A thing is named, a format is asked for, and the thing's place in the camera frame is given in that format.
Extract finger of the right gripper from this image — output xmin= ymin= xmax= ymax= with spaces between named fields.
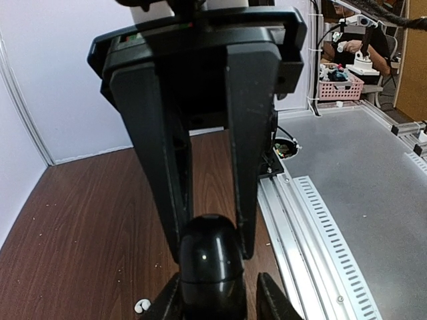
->
xmin=111 ymin=63 xmax=193 ymax=261
xmin=225 ymin=43 xmax=280 ymax=260

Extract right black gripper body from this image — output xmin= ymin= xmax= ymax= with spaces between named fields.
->
xmin=87 ymin=7 xmax=307 ymax=130

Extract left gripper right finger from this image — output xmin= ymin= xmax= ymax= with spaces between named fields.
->
xmin=256 ymin=273 xmax=303 ymax=320

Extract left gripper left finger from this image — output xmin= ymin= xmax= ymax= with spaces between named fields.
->
xmin=141 ymin=273 xmax=182 ymax=320

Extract white earbud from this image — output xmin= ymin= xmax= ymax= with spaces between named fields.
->
xmin=134 ymin=299 xmax=151 ymax=314

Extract black round charging case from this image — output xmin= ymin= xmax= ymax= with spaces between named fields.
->
xmin=179 ymin=215 xmax=248 ymax=319

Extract right circuit board with leds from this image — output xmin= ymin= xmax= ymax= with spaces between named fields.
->
xmin=274 ymin=138 xmax=302 ymax=159

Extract pink plastic basket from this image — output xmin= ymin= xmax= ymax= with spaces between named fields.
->
xmin=318 ymin=73 xmax=364 ymax=101

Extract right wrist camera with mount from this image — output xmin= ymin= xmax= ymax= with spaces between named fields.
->
xmin=116 ymin=0 xmax=276 ymax=29

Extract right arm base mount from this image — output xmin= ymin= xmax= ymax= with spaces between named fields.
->
xmin=259 ymin=110 xmax=284 ymax=179

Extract left aluminium frame post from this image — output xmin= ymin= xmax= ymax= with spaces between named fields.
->
xmin=1 ymin=35 xmax=55 ymax=167

